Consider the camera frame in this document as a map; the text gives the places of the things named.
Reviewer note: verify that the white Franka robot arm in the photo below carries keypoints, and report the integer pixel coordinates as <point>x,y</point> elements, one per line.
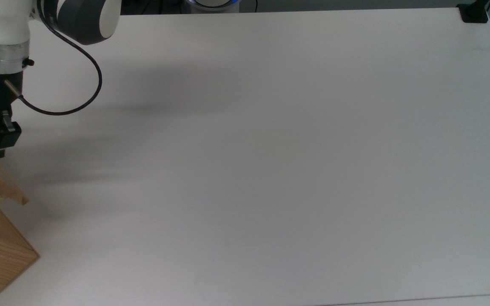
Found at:
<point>2,25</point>

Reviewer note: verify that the black table clamp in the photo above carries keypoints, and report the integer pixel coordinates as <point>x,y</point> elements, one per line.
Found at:
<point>474,12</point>

